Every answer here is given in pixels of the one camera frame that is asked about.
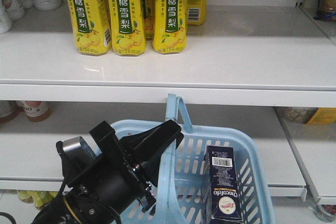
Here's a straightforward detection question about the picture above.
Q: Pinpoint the white store shelving unit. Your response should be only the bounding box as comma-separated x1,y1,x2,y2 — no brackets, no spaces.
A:
1,0,335,223

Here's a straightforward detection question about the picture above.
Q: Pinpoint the yellow pear drink bottle middle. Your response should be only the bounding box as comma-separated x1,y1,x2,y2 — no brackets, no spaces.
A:
108,0,146,56

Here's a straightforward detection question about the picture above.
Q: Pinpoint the yellow pear drink bottle right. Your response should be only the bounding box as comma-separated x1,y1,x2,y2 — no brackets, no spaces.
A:
152,0,187,54

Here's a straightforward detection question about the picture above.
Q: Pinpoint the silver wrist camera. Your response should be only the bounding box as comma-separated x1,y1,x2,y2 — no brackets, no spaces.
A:
56,136,97,165

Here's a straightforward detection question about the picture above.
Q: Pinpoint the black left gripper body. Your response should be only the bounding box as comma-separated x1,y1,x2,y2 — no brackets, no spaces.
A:
61,121,153,216

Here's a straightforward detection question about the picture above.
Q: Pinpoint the yellow pear drink bottle left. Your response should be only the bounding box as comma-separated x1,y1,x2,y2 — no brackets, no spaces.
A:
67,0,111,56

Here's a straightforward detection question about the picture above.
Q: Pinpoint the yellow pear drink bottle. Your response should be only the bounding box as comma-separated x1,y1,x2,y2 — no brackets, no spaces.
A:
152,0,187,54
108,0,146,56
67,0,111,56

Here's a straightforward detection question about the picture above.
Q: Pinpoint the light blue plastic basket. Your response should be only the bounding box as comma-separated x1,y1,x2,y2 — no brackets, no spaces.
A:
120,94,276,223

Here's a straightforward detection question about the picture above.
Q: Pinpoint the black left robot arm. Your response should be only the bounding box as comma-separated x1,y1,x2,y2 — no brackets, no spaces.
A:
34,120,183,223

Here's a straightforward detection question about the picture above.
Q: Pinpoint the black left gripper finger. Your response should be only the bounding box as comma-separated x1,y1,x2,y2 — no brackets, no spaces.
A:
136,191,156,211
120,120,183,186

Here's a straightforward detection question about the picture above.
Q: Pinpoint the dark blue cookie box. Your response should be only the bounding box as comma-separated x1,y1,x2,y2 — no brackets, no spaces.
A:
201,145,243,223

